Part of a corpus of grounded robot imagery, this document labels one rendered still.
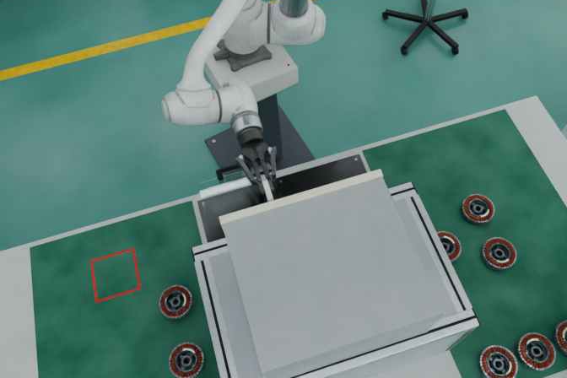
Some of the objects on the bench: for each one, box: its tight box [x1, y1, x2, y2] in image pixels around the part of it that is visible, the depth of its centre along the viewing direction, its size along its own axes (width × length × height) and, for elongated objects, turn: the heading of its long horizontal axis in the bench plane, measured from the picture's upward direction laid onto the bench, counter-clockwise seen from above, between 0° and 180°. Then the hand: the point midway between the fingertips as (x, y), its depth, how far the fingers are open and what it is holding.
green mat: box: [30, 201, 220, 378], centre depth 175 cm, size 94×61×1 cm, turn 18°
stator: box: [169, 343, 205, 378], centre depth 171 cm, size 11×11×4 cm
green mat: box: [362, 109, 567, 378], centre depth 188 cm, size 94×61×1 cm, turn 18°
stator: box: [481, 237, 517, 271], centre depth 183 cm, size 11×11×4 cm
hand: (267, 191), depth 152 cm, fingers closed
